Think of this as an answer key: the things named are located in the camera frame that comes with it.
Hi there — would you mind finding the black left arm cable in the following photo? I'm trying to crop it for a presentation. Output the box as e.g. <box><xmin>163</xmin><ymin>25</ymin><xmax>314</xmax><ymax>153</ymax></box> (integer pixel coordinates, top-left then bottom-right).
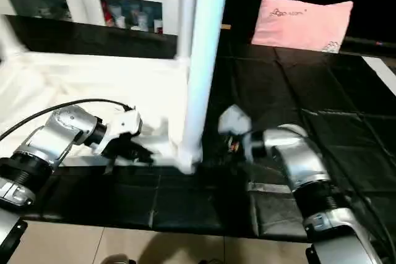
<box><xmin>0</xmin><ymin>99</ymin><xmax>134</xmax><ymax>142</ymax></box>

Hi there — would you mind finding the white plastic table top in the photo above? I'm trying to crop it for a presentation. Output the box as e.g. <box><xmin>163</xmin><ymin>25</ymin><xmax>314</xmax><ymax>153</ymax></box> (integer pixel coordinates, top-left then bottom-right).
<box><xmin>0</xmin><ymin>51</ymin><xmax>205</xmax><ymax>175</ymax></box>

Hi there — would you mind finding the black work mat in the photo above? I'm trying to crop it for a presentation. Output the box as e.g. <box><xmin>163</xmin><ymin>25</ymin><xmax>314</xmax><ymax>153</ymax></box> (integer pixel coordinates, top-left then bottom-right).
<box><xmin>0</xmin><ymin>15</ymin><xmax>396</xmax><ymax>243</ymax></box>

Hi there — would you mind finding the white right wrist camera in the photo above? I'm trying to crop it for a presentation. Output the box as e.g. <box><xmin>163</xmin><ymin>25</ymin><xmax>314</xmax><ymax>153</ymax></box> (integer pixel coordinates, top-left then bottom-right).
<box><xmin>218</xmin><ymin>104</ymin><xmax>253</xmax><ymax>136</ymax></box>

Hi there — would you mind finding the pink pillow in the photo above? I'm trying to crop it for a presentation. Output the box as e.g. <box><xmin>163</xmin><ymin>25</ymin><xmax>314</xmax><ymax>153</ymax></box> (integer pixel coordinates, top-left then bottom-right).
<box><xmin>251</xmin><ymin>0</ymin><xmax>354</xmax><ymax>53</ymax></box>

